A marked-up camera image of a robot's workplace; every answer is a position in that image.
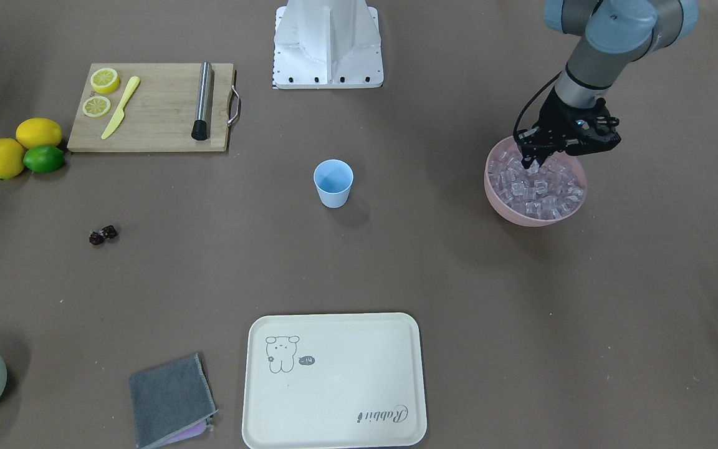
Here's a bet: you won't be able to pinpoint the steel muddler black tip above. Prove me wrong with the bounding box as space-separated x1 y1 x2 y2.
191 62 214 142

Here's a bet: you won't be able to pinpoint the pink bowl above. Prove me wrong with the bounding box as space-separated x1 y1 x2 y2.
484 133 588 228

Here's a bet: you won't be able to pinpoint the lemon half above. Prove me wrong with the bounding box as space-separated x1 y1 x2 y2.
89 67 122 95
82 95 112 118

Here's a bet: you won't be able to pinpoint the yellow lemon upper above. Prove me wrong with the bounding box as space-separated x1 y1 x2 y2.
16 117 64 150

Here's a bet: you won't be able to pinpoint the green lime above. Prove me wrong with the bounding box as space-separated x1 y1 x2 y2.
22 145 65 173

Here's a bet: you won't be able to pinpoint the yellow lemon lower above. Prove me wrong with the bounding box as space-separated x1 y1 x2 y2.
0 138 26 181

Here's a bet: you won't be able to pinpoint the yellow lemon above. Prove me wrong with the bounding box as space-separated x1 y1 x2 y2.
16 117 64 150
0 138 26 181

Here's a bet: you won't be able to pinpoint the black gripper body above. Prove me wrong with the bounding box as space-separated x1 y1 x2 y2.
515 88 582 155

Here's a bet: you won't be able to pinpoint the yellow plastic knife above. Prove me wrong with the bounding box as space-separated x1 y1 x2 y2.
100 76 141 140

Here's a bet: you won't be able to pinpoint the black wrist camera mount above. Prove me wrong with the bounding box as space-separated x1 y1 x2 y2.
564 97 622 157

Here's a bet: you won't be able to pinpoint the lemon half lower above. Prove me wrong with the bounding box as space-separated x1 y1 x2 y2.
82 95 112 118

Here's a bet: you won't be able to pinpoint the bamboo cutting board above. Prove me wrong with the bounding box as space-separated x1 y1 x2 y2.
67 62 239 153

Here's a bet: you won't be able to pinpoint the cream rabbit serving tray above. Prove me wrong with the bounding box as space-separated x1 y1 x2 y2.
242 312 428 448

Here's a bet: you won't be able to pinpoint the pile of ice cubes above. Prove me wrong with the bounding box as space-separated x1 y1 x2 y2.
487 150 586 220

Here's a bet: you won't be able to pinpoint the lemon half upper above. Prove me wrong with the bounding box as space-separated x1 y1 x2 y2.
89 67 122 95

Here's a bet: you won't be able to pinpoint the dark cherries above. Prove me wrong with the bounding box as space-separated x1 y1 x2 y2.
89 225 119 246

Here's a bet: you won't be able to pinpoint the light blue plastic cup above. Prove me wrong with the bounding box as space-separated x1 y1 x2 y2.
313 159 354 208

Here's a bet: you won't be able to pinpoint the grey folded cloth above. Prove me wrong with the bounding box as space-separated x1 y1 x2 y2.
128 352 218 448

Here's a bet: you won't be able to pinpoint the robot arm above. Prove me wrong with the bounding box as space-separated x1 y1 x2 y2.
512 1 700 168

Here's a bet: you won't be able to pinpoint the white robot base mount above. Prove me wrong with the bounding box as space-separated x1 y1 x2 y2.
272 1 385 89

